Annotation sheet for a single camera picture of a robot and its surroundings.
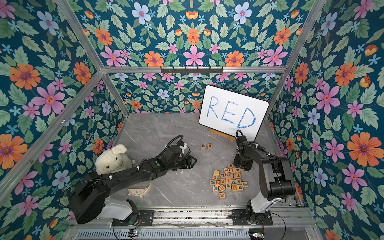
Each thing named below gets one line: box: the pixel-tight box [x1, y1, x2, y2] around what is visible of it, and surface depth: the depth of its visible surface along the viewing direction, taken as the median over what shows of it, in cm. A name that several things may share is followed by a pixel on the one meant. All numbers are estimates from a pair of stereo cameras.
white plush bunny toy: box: [94, 144, 136, 176], surface depth 76 cm
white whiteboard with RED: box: [198, 84, 270, 141], surface depth 95 cm
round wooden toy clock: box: [128, 180, 152, 199], surface depth 81 cm
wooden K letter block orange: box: [219, 192, 226, 199], surface depth 80 cm
